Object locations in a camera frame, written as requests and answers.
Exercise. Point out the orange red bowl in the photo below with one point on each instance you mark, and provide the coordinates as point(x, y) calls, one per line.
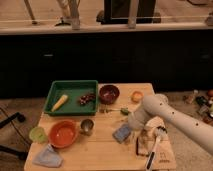
point(63, 134)

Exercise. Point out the light green plastic cup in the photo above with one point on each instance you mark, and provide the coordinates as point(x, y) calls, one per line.
point(38, 135)

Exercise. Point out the dark red grapes toy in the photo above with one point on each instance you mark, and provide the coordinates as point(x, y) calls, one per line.
point(83, 100)

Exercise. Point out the small metal cup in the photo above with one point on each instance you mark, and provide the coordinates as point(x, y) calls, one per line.
point(87, 127)

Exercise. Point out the blue sponge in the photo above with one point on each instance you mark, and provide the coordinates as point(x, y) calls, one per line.
point(122, 133)

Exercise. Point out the green plastic tray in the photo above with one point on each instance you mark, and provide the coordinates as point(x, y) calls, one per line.
point(74, 89)

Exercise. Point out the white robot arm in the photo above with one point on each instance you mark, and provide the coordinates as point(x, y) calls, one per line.
point(157, 105)

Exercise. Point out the white dish brush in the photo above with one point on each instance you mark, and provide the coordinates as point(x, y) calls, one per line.
point(160, 133)

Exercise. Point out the small orange cup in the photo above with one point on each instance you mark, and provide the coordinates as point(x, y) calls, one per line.
point(136, 96)

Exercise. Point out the dark red small bowl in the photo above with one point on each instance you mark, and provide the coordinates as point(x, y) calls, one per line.
point(108, 94)

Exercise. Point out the light blue cloth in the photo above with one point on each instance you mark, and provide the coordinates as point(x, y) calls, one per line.
point(48, 157)

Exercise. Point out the yellow corn toy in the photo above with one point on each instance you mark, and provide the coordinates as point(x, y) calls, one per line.
point(60, 102)

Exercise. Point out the black stand legs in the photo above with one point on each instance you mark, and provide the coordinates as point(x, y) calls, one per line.
point(9, 133)

